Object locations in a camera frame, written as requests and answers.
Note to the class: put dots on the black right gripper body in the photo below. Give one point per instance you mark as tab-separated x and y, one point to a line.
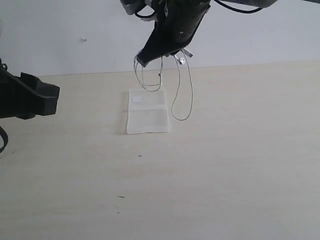
180	19

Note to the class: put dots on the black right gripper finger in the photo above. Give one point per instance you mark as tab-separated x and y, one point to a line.
157	46

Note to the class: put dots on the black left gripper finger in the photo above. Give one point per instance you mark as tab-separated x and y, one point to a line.
40	87

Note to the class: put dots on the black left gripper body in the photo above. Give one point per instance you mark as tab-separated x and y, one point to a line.
17	100

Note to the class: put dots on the clear plastic storage box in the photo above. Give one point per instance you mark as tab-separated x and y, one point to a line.
143	112

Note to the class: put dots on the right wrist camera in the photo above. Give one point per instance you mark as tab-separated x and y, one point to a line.
134	6

